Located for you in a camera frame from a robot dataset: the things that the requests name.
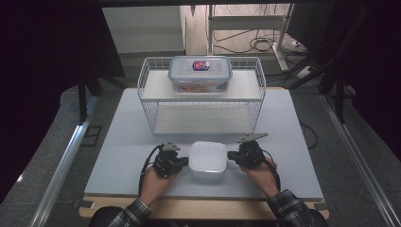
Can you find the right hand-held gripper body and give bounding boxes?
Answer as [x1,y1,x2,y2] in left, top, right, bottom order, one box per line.
[235,132,270,169]

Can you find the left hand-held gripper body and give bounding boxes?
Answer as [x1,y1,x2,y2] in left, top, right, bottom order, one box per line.
[152,140,183,180]

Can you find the white square plastic container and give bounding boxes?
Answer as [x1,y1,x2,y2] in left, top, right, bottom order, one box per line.
[188,140,229,181]

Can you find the white wire shelf rack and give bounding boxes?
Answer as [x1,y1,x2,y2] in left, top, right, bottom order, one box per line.
[137,56,267,136]

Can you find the clear food container blue lid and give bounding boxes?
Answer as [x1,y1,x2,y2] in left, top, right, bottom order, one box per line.
[167,55,234,95]

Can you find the person's left hand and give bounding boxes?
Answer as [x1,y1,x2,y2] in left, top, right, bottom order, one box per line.
[139,165,178,206]

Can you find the person's right hand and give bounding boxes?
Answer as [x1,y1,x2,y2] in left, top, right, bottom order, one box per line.
[238,157,282,199]

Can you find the light grey table board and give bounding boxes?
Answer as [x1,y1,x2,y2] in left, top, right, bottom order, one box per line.
[84,87,325,201]

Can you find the wooden table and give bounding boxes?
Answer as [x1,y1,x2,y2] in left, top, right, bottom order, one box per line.
[78,86,331,220]

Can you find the white power strip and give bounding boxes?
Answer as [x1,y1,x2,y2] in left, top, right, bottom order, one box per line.
[295,65,317,79]

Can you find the black metal stand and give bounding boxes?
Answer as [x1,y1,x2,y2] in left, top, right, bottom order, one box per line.
[287,4,375,125]
[77,66,129,125]

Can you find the white cabinet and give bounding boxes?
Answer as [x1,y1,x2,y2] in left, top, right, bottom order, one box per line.
[101,6,187,55]

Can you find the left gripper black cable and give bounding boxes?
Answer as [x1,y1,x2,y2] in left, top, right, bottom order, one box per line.
[137,143,166,199]

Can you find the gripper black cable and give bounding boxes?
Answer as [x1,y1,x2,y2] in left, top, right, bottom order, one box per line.
[137,143,166,199]
[262,148,283,192]

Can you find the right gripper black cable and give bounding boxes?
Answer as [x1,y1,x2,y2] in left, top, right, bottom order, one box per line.
[262,148,283,192]

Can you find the thin black floor cable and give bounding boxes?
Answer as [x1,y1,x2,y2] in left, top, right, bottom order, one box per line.
[299,121,320,151]

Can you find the aluminium rail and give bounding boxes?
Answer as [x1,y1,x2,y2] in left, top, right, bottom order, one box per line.
[28,95,100,227]
[319,94,401,227]

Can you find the black floor cables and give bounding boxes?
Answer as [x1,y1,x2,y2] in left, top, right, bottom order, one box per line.
[213,28,287,55]

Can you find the white metal desk frame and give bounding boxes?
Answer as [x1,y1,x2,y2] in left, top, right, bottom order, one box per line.
[206,3,296,73]

